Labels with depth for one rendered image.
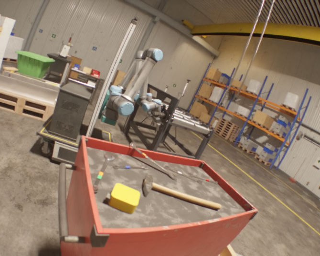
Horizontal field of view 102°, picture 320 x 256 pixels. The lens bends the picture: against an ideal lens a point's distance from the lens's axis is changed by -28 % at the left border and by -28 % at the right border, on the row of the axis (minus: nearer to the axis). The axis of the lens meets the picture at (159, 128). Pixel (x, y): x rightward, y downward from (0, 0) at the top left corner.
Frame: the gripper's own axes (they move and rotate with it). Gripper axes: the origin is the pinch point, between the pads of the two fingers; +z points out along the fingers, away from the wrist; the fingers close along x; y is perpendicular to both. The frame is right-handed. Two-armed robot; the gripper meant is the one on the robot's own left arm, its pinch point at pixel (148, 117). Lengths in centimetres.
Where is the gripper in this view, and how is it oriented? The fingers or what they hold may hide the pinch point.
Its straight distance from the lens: 247.1
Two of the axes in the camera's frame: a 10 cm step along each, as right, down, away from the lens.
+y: 9.8, -0.4, 1.7
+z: 0.1, 9.8, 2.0
